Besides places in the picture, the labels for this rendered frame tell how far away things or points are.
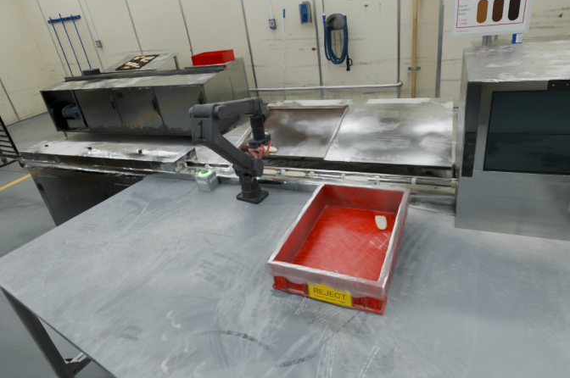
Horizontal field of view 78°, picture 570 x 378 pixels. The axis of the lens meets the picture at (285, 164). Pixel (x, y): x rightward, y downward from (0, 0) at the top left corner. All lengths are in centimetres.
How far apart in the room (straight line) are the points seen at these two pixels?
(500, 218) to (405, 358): 56
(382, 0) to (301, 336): 451
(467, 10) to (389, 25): 307
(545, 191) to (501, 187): 11
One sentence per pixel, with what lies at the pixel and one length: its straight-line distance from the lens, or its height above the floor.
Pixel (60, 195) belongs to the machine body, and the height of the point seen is 62.
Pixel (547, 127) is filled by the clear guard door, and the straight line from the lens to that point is 116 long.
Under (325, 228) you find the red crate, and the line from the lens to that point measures 126.
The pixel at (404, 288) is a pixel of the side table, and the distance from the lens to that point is 106.
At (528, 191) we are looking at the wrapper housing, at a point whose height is 98.
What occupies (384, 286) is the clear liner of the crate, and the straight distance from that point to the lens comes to 92.
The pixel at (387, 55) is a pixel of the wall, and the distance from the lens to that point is 511.
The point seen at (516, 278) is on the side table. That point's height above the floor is 82.
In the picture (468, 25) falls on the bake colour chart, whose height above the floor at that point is 133.
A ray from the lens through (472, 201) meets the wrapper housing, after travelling 124.
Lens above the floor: 157
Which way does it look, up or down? 25 degrees down
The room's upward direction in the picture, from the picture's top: 9 degrees counter-clockwise
